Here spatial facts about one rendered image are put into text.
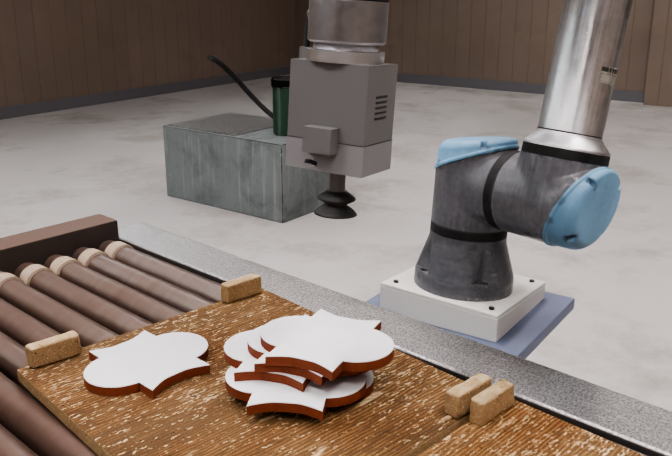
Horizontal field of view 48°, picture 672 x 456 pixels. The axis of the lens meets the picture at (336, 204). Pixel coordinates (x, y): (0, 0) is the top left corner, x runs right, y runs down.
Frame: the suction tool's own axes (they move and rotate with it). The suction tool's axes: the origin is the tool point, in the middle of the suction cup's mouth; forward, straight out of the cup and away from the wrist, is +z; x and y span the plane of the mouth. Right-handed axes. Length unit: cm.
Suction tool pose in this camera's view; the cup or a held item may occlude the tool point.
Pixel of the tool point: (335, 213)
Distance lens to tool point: 76.3
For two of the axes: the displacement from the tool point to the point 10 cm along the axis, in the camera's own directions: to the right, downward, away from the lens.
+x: 4.9, -1.8, 8.5
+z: -0.6, 9.7, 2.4
